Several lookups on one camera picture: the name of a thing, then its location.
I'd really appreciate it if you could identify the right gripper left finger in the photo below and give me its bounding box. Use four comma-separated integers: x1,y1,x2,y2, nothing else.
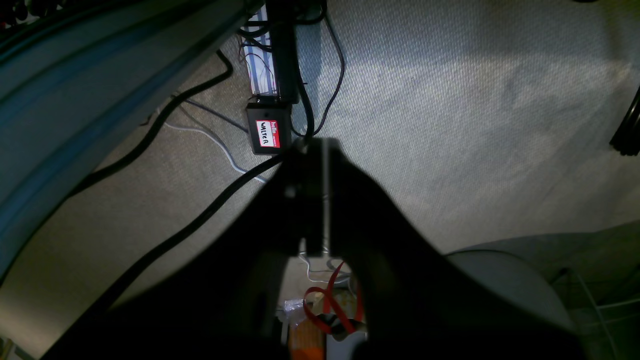
45,145,323,360

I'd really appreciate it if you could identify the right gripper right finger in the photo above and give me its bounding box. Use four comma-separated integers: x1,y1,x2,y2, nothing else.
325,140,586,360

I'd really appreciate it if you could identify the black box with name sticker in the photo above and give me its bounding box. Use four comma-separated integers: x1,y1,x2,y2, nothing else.
246,102,293,157

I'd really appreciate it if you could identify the black table cloth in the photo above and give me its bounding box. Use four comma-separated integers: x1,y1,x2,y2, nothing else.
1,0,263,278

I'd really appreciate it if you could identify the red strap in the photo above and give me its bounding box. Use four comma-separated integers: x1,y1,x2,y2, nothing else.
303,261,365,335

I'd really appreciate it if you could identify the thick black cable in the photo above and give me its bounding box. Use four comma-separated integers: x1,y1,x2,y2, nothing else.
65,50,316,321

